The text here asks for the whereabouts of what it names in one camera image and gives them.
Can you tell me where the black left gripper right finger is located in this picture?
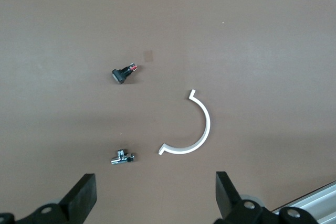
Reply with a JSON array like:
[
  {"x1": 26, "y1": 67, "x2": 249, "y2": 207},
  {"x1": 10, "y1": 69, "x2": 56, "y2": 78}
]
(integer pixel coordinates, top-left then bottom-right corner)
[{"x1": 215, "y1": 171, "x2": 317, "y2": 224}]

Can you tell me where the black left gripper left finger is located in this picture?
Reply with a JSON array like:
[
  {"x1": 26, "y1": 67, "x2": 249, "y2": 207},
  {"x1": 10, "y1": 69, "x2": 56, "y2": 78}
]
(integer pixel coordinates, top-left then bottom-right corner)
[{"x1": 0, "y1": 173, "x2": 98, "y2": 224}]

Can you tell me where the white drawer with dividers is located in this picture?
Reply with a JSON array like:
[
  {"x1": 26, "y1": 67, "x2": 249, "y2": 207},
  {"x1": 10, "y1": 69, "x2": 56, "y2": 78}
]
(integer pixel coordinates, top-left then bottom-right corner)
[{"x1": 271, "y1": 180, "x2": 336, "y2": 224}]

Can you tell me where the chrome valve fitting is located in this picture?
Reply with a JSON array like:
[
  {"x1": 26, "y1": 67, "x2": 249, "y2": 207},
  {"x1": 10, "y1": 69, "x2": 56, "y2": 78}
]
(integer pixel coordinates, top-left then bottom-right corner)
[{"x1": 110, "y1": 149, "x2": 137, "y2": 165}]

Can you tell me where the white semicircular plastic clamp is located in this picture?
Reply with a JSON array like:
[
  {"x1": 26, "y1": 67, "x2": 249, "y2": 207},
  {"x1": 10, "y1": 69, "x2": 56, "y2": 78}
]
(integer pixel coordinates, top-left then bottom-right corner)
[{"x1": 157, "y1": 88, "x2": 212, "y2": 156}]

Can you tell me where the small black red switch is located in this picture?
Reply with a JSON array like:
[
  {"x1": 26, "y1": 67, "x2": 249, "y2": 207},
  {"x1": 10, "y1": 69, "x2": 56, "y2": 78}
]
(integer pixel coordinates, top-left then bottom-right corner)
[{"x1": 111, "y1": 62, "x2": 139, "y2": 86}]

